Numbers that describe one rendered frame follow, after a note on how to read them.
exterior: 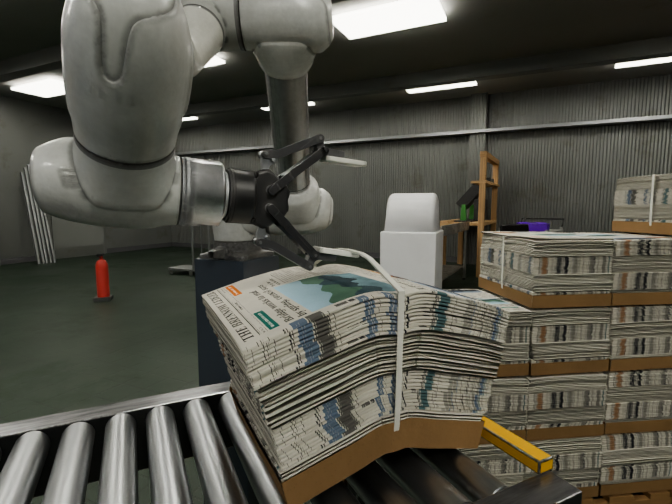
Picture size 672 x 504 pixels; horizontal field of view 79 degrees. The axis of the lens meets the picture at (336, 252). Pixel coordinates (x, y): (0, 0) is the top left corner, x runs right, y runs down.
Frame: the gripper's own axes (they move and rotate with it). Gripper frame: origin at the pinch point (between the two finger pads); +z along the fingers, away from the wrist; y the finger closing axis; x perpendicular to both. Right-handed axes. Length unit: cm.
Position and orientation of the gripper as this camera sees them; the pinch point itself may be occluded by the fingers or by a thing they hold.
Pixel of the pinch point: (352, 207)
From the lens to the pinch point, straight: 65.9
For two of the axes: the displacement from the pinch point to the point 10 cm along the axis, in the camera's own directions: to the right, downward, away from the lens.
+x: 4.4, 1.3, -8.9
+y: -0.8, 9.9, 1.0
